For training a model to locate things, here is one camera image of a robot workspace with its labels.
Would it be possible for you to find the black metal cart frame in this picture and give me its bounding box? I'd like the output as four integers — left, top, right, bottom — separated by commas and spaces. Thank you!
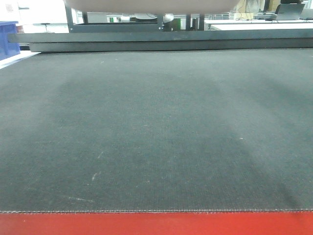
65, 5, 205, 33

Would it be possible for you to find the laptop on table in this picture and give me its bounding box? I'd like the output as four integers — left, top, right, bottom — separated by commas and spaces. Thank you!
266, 3, 305, 21

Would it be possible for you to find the blue crate at left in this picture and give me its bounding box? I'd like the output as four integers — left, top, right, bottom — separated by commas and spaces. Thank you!
0, 21, 20, 60

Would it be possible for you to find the white work table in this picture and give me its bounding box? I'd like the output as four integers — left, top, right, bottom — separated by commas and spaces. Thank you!
204, 19, 313, 31

